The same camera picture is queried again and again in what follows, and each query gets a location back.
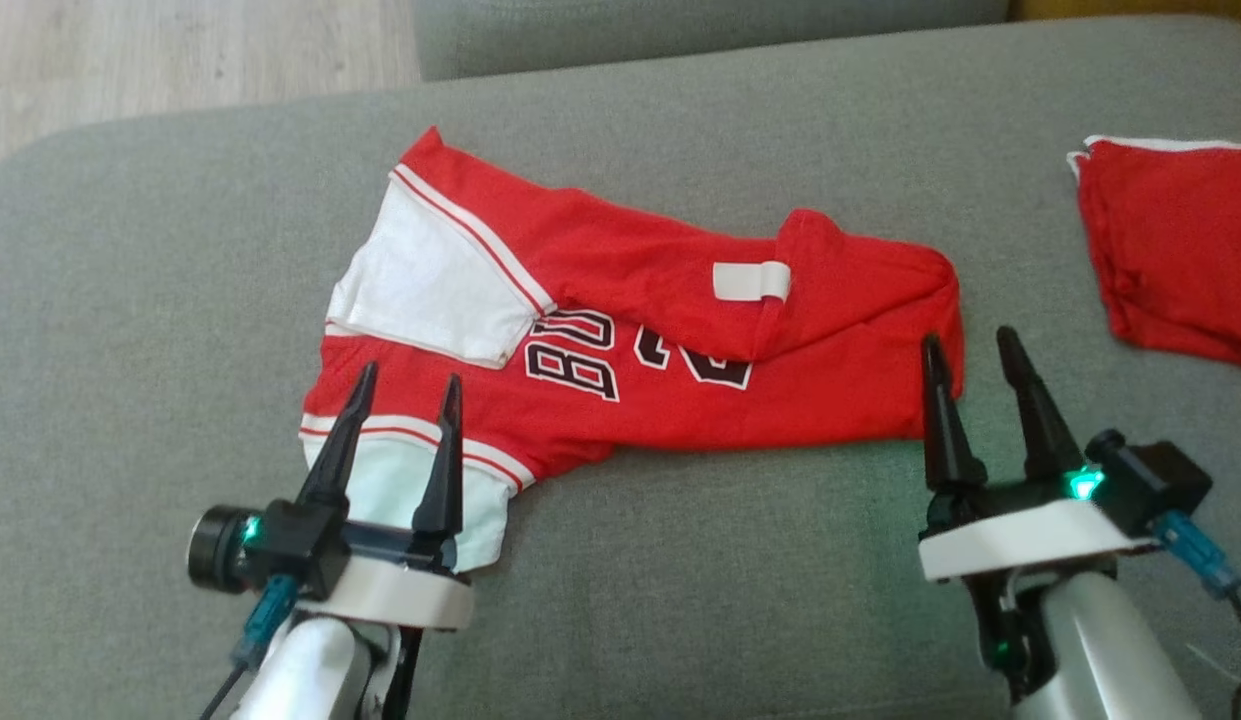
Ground yellow cushion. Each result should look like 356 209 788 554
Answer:
1010 0 1241 26

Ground left cable blue connector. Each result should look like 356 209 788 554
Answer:
198 575 301 720

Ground grey fabric sofa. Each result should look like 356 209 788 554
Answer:
0 15 1241 720

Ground red white basketball jersey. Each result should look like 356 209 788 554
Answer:
300 127 966 573

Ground red basketball shorts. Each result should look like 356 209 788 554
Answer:
1067 135 1241 373

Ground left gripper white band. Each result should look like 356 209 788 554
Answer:
295 362 474 631

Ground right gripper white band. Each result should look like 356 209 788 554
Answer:
918 326 1161 583

